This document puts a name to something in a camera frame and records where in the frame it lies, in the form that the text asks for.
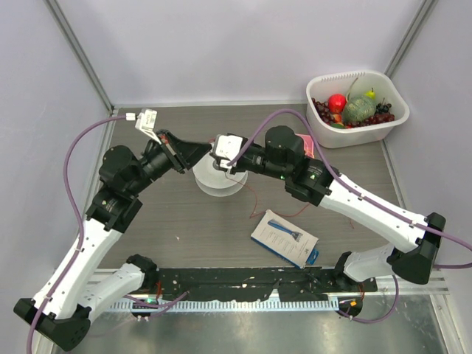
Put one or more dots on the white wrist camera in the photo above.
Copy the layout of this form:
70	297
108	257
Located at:
145	122
225	149

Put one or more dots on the red apple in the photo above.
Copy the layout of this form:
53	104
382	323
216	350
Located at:
336	103

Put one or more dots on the pink open box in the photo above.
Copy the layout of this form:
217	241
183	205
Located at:
308	145

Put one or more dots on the green melon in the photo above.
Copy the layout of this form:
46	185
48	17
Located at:
358	109

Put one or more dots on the yellow green pear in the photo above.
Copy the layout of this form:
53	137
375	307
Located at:
370	94

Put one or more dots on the dark purple grape bunch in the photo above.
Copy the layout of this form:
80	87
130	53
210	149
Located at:
383	107

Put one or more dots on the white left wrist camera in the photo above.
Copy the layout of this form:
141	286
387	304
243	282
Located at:
145	122

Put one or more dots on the white slotted cable duct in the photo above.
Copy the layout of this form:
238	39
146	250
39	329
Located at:
271	305

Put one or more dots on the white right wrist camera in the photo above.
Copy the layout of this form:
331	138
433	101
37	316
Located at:
225	149

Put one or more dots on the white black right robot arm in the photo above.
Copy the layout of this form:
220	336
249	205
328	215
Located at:
411	250

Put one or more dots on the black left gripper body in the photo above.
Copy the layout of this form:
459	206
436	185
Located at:
162	158

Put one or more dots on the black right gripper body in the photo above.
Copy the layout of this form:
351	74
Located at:
255	161

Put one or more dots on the white perforated cable spool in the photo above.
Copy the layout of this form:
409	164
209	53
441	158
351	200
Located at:
217	183

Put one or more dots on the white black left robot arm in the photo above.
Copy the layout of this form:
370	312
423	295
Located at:
64	310

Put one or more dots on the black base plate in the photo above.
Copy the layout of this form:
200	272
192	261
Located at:
251	284

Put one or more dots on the white plastic basket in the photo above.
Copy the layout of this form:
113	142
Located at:
353	84

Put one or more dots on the razor blister package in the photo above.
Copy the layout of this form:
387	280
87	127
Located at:
286	240

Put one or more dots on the red grape bunch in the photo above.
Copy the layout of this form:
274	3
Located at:
336	120

